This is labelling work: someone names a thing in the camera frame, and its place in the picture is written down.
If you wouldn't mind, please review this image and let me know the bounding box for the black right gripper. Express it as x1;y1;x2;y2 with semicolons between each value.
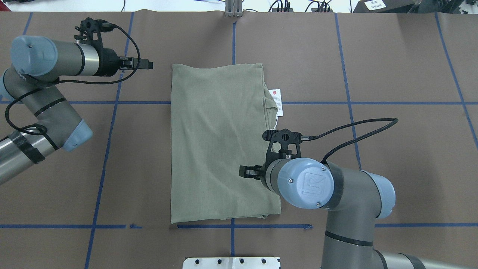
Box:
239;161;279;191

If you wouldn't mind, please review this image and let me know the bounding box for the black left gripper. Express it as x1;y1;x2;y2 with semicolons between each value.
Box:
98;48;153;77

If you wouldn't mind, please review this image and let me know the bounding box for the olive green long-sleeve shirt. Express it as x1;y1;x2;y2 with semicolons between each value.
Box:
171;64;282;224

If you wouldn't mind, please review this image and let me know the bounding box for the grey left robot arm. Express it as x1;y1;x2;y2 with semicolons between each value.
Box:
1;35;153;184

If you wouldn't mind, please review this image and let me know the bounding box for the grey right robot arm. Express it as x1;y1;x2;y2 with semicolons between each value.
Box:
239;157;461;269

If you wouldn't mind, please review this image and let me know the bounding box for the white shirt price tag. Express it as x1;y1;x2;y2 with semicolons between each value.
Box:
269;89;283;117

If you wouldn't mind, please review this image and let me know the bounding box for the black box with white label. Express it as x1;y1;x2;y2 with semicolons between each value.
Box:
352;0;416;13

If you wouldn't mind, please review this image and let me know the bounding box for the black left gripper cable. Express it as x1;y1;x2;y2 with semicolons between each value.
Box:
4;24;142;135

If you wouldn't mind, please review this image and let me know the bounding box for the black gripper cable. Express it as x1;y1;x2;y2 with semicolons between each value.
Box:
4;24;142;135
299;118;399;165

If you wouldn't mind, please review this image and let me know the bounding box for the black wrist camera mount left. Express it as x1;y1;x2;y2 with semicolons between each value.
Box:
74;17;114;49

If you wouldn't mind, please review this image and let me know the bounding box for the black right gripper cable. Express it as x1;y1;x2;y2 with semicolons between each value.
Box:
299;118;399;165

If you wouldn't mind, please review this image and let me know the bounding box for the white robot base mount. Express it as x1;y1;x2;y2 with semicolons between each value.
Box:
182;257;281;269

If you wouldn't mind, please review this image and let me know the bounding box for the aluminium frame post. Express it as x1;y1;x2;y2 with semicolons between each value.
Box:
224;0;243;18

